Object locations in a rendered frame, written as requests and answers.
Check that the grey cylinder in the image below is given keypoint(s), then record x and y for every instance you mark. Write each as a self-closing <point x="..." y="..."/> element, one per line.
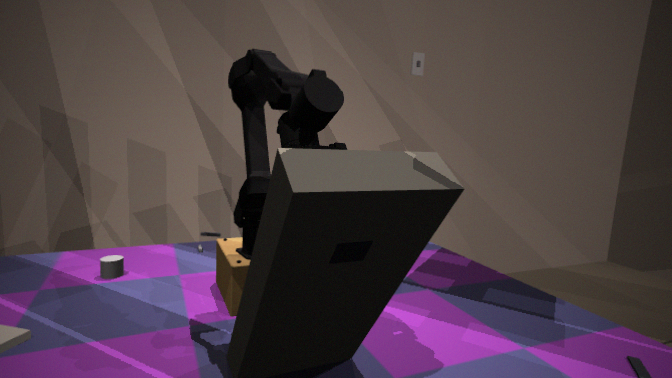
<point x="111" y="267"/>

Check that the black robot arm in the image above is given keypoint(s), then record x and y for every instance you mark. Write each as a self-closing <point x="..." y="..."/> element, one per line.
<point x="310" y="101"/>

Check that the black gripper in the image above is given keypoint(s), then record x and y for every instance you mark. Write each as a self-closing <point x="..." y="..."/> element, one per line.
<point x="254" y="190"/>

